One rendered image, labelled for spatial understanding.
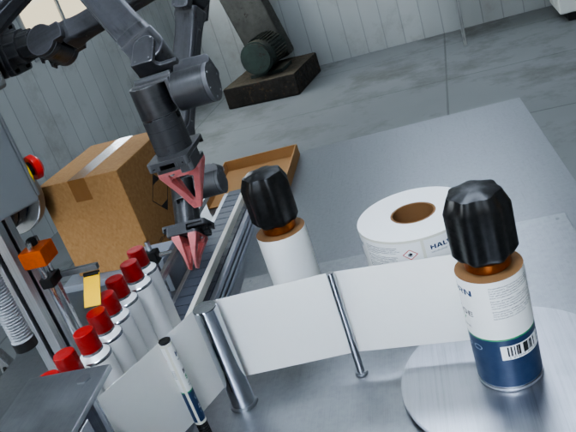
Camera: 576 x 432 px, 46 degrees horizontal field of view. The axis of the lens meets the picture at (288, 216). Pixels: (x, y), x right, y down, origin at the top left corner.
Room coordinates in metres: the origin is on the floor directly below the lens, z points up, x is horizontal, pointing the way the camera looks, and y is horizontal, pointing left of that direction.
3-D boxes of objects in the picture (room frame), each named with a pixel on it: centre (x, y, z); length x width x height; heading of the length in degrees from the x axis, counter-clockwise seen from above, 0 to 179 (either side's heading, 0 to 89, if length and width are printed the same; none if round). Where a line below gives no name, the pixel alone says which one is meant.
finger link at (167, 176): (1.01, 0.13, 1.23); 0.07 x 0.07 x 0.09; 77
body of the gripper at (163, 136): (1.00, 0.13, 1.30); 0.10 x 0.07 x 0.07; 167
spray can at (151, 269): (1.16, 0.29, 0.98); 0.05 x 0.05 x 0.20
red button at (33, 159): (0.99, 0.34, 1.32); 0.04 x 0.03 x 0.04; 40
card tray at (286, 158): (2.03, 0.06, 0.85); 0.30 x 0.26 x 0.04; 165
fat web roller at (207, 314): (0.89, 0.16, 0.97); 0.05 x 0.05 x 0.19
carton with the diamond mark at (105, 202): (1.79, 0.42, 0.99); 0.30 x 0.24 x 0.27; 160
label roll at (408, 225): (1.05, -0.21, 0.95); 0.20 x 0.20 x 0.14
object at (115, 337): (0.96, 0.34, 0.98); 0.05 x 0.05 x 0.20
